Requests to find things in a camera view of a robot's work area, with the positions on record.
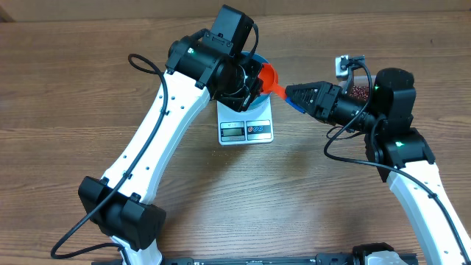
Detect red adzuki beans in container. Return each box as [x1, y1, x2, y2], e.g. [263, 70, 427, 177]
[348, 85, 369, 102]

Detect blue plastic bowl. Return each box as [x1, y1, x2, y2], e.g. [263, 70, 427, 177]
[242, 53, 269, 113]

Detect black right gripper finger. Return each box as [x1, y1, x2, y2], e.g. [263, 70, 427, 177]
[286, 81, 330, 103]
[286, 97, 321, 113]

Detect white digital kitchen scale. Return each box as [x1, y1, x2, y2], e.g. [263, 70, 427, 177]
[217, 96, 274, 146]

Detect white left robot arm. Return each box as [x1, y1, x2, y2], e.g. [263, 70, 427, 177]
[78, 5, 262, 264]

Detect red measuring scoop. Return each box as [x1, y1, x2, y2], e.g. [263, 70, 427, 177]
[258, 63, 287, 100]

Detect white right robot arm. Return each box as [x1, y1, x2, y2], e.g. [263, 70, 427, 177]
[286, 68, 470, 264]

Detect clear plastic bean container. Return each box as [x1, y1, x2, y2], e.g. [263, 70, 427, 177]
[339, 76, 369, 102]

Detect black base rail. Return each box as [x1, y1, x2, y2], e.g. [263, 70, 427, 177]
[91, 242, 419, 265]

